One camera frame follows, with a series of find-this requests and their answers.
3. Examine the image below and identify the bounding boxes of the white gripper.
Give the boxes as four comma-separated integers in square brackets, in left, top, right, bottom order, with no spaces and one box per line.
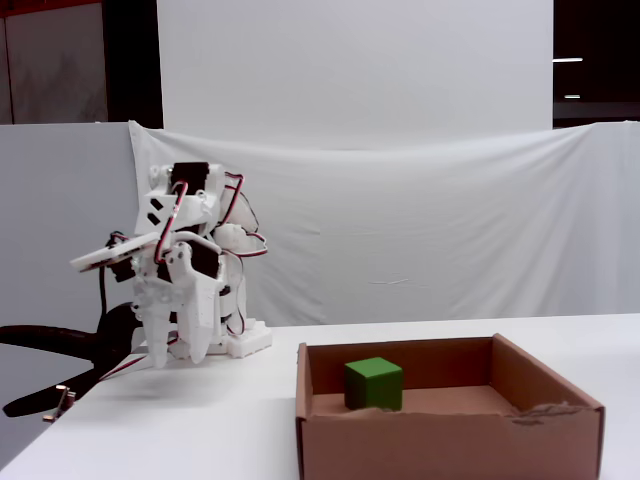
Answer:
[112,242,217,370]

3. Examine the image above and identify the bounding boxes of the green cube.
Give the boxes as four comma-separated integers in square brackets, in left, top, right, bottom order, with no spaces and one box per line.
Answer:
[343,356,404,412]

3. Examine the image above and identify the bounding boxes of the brown cardboard box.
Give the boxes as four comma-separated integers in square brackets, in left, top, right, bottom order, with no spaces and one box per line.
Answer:
[294,332,606,480]

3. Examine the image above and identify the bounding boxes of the black table clamp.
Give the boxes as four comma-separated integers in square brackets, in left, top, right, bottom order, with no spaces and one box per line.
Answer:
[0,301,151,422]

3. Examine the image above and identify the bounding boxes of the grey partition panel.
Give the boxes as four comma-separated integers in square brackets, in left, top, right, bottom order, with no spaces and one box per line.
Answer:
[0,122,149,471]

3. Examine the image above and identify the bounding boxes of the white draped cloth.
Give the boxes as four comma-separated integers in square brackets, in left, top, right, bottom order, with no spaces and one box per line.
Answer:
[127,119,640,326]

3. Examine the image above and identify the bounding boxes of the brown door panel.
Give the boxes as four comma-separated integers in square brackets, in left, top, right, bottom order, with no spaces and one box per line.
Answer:
[0,0,109,126]

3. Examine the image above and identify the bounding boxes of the white backdrop board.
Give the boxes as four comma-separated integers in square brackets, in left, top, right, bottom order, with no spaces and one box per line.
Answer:
[156,0,555,151]

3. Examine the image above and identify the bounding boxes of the red white base wires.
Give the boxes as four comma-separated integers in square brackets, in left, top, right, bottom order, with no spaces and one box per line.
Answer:
[97,349,151,384]

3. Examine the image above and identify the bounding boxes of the black camera cable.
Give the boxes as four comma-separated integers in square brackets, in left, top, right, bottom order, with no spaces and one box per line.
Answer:
[97,262,114,326]

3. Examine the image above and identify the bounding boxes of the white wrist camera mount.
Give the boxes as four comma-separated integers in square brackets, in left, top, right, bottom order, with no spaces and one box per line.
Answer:
[68,233,156,274]

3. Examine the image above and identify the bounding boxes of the red black servo cable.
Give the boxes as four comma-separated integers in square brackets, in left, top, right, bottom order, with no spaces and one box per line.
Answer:
[154,180,190,266]

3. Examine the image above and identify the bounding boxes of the red black arm cable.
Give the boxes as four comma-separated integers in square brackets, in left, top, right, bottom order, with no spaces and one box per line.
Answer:
[219,171,270,260]

